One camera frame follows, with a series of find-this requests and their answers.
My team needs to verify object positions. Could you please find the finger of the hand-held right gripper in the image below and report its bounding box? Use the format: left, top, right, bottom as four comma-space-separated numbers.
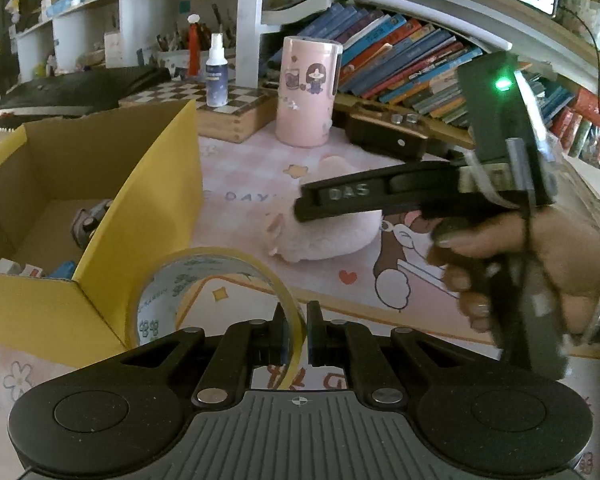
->
293, 183, 329, 225

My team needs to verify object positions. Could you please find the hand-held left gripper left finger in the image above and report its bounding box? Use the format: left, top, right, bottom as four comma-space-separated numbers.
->
121, 303, 293, 409

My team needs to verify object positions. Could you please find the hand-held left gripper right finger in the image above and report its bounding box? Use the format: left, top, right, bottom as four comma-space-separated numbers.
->
306, 301, 482, 408

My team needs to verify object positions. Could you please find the pink plush toy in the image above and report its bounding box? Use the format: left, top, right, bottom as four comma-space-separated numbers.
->
264, 155, 387, 264

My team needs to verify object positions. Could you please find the yellow tape roll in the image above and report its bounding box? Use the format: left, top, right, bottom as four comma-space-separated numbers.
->
129, 247, 307, 392

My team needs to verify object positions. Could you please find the yellow cardboard box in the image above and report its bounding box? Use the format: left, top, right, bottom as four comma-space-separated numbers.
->
0, 98, 204, 357

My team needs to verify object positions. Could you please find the grey plastic toy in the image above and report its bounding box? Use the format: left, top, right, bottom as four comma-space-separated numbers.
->
71, 198, 116, 248

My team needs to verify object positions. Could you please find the person's right hand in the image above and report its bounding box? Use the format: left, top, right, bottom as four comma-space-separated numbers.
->
426, 204, 600, 347

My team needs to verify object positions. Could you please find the pink cartoon desk mat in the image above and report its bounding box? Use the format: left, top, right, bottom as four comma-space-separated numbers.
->
0, 127, 600, 466

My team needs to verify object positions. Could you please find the thick red book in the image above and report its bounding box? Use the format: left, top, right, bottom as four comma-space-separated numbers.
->
572, 86, 600, 133

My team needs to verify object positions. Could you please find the black case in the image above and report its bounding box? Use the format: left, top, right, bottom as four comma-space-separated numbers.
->
344, 106, 429, 162

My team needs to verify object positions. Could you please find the pink cartoon canister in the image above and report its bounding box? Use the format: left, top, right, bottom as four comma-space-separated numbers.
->
274, 35, 344, 149

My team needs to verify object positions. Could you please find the row of books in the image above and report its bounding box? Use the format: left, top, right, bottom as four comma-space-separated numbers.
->
264, 2, 581, 134

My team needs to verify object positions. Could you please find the wooden chess box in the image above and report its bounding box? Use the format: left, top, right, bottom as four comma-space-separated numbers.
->
119, 79, 279, 145

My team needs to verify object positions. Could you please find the white spray bottle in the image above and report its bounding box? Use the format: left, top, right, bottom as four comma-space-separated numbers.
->
204, 32, 230, 109

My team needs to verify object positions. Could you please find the red bottle with white cap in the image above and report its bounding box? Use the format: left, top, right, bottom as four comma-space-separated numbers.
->
186, 13, 203, 82

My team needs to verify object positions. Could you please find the white shelf unit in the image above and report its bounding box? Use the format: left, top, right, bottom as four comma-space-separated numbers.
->
10, 0, 600, 111

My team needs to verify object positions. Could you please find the white pen holder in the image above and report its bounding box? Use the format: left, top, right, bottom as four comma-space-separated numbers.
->
154, 31, 192, 82

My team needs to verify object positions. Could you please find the small blue item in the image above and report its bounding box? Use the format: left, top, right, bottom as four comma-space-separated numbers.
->
47, 259, 79, 280

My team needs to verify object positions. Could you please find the black flat keyboard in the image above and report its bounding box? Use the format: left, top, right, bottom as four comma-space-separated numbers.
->
0, 66, 172, 136

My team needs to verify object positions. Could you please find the black cable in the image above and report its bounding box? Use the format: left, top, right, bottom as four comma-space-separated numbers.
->
557, 2, 600, 113

